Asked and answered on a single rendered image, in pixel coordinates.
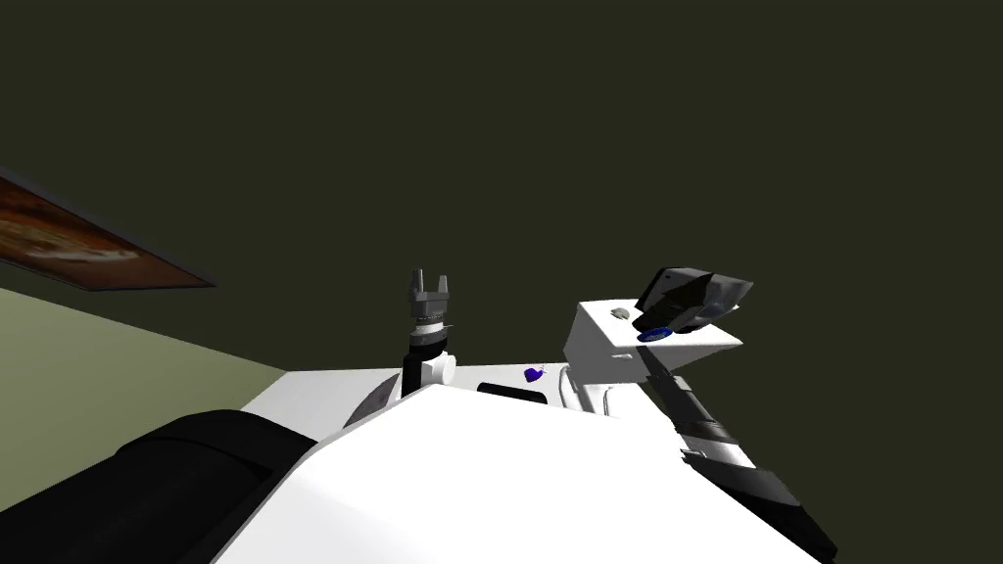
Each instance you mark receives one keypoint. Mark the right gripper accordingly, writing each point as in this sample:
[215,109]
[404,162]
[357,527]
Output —
[686,298]

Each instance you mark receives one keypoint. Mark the white box cupboard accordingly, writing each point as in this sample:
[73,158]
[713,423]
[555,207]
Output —
[599,345]

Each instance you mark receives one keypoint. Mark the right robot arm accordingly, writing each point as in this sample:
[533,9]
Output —
[709,431]

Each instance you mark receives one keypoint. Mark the blue round plate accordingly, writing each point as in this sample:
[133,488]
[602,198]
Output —
[655,335]

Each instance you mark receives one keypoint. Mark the small grey lump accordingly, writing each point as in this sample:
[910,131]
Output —
[620,313]

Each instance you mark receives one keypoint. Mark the brown framed wall picture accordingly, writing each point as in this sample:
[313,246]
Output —
[70,251]

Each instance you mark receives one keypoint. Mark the small blue purple object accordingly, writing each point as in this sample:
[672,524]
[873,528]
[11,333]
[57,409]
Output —
[534,374]

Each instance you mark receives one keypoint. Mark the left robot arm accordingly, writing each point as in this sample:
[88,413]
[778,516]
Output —
[157,493]

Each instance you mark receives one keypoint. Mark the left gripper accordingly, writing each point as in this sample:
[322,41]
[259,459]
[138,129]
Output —
[429,307]

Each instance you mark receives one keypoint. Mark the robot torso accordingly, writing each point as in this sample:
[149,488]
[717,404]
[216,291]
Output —
[501,486]

